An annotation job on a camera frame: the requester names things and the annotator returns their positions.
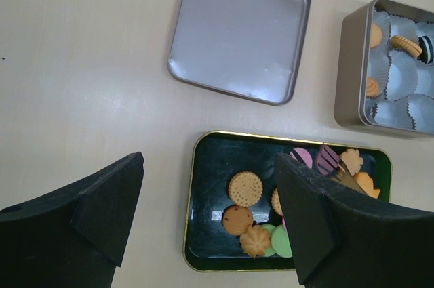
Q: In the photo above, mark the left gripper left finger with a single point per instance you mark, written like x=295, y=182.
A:
x=74, y=236

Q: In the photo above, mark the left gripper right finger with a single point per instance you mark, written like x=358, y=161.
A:
x=343, y=238

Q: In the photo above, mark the metal tongs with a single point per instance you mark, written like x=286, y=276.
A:
x=329, y=164

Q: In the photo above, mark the swirl butter cookie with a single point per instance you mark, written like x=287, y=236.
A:
x=372, y=88

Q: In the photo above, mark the black sandwich cookie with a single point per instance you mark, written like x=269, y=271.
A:
x=426, y=44

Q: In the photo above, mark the tan sandwich cookie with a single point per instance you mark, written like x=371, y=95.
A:
x=407, y=45

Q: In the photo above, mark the green sandwich cookie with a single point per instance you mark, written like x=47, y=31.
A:
x=279, y=240

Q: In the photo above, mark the fish shaped cookie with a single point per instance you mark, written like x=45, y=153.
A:
x=367, y=184

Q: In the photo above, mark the flower shaped cookie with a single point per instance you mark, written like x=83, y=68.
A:
x=352, y=159

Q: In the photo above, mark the lower swirl cookie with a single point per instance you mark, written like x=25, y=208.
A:
x=255, y=241

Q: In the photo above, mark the pink sandwich cookie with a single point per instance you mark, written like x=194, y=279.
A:
x=302, y=155

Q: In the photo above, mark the black serving tray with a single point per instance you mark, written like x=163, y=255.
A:
x=217, y=157

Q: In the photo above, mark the dotted round biscuit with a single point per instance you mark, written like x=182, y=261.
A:
x=245, y=189

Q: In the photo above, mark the gold cookie tin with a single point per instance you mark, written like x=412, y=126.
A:
x=405, y=104

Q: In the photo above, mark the grey tin lid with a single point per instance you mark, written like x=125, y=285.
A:
x=245, y=48

